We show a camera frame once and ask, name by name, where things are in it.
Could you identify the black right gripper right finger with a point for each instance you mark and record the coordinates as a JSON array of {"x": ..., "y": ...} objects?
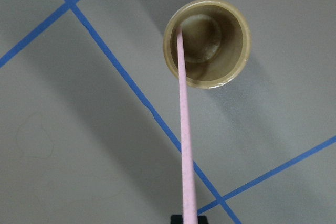
[{"x": 201, "y": 219}]

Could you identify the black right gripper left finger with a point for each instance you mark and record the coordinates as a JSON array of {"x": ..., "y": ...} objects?
[{"x": 176, "y": 219}]

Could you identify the pink chopstick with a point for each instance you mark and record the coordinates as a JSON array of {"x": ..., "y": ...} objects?
[{"x": 188, "y": 182}]

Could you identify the bamboo wooden cup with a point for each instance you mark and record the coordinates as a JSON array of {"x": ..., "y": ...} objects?
[{"x": 216, "y": 40}]

